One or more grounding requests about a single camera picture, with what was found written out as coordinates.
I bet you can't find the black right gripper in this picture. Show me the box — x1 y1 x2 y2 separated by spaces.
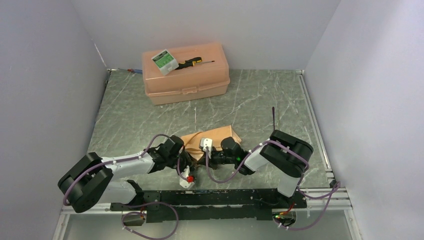
197 147 236 171

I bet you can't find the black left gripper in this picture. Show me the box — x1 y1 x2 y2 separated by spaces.
167 151 197 178

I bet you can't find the peach satin napkin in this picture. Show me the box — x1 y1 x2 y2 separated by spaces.
180 125 242 161

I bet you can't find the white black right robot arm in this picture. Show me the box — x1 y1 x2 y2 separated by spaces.
199 130 314 208

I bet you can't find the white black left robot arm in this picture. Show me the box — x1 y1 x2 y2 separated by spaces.
57 135 195 213

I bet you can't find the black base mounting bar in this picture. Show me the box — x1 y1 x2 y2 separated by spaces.
110 188 307 223

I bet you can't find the peach plastic storage box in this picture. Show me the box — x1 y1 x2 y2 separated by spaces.
141 42 230 105

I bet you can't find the red blue pen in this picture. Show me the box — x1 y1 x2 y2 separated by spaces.
118 68 143 74

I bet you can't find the green white small box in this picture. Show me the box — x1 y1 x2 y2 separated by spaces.
151 49 179 76

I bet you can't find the yellow black screwdriver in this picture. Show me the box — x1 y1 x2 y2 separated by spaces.
175 56 215 70

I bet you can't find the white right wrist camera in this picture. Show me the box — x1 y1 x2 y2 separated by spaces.
199 137 213 153

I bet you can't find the aluminium frame rail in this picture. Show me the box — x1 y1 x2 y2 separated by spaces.
57 69 361 240

